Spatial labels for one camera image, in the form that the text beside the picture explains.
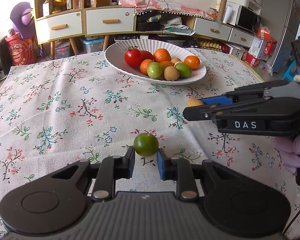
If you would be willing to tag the small cardboard box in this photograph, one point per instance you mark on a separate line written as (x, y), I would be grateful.
(100, 2)

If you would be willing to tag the glass jar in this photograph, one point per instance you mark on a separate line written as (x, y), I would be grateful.
(211, 13)

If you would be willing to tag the white cabinet drawer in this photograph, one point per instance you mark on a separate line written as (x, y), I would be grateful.
(45, 22)
(95, 17)

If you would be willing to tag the black microwave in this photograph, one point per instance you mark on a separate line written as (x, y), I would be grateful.
(247, 18)

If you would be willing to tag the floral tablecloth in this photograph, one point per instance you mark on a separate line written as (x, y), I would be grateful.
(65, 105)

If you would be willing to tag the light green tomato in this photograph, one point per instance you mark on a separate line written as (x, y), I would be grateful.
(185, 71)
(154, 70)

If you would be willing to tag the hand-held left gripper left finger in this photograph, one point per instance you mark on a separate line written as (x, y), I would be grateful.
(130, 161)

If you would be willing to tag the white console drawer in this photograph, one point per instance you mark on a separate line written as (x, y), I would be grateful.
(202, 26)
(236, 35)

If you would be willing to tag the dark green tomato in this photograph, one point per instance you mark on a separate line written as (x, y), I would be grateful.
(146, 144)

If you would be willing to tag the red round drum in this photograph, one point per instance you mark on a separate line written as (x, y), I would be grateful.
(20, 51)

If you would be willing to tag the orange cherry tomato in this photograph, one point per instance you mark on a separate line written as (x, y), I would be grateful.
(192, 62)
(166, 63)

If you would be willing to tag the person's right hand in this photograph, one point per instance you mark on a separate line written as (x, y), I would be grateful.
(292, 150)

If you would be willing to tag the pile of papers and cloth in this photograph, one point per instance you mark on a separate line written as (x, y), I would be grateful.
(178, 27)

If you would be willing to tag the wooden cabinet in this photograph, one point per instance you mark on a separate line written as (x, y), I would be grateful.
(83, 17)

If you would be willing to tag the black case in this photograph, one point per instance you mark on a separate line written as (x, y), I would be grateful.
(148, 25)

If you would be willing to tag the tan longan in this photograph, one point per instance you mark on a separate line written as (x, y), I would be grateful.
(193, 103)
(171, 73)
(175, 60)

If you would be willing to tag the blue plastic stool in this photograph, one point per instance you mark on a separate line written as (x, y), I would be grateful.
(290, 71)

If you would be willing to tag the clear bin blue lid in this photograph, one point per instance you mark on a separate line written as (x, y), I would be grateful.
(91, 45)

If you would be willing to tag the red tomato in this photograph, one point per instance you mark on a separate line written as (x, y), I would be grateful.
(133, 58)
(147, 55)

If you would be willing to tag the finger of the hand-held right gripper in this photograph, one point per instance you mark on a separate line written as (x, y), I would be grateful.
(197, 113)
(215, 100)

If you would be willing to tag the grey fridge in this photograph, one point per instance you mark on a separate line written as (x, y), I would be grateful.
(280, 17)

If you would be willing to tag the clear bin black lid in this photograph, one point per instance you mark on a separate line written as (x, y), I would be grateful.
(125, 37)

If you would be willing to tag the orange packets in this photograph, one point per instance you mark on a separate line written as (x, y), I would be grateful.
(263, 32)

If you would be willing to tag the low wooden console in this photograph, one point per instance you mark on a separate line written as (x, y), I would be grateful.
(192, 23)

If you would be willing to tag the white ribbed plate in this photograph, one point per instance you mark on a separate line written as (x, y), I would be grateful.
(117, 55)

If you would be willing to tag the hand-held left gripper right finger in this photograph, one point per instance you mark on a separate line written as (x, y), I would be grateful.
(160, 163)

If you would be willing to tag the brown cardboard tube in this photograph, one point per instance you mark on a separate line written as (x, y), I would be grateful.
(222, 7)

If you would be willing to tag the yellow egg cartons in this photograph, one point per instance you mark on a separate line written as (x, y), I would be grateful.
(211, 44)

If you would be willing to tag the white and red carton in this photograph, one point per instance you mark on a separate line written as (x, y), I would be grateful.
(261, 47)

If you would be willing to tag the orange mandarin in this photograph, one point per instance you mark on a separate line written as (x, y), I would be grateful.
(162, 55)
(145, 66)

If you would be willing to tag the black panel heater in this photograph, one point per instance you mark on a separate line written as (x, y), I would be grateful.
(3, 55)

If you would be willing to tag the white paper roll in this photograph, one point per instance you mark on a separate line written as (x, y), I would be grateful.
(228, 13)

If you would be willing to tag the clear storage bin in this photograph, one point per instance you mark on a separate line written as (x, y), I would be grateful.
(62, 51)

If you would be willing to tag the white patterned box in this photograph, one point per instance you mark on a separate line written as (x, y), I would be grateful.
(237, 51)

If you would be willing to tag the pink patterned cloth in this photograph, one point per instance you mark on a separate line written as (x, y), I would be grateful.
(177, 6)

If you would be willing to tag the purple toy figure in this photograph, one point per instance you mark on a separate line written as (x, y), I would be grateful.
(22, 20)

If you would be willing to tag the small red box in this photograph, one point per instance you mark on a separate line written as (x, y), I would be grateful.
(252, 60)

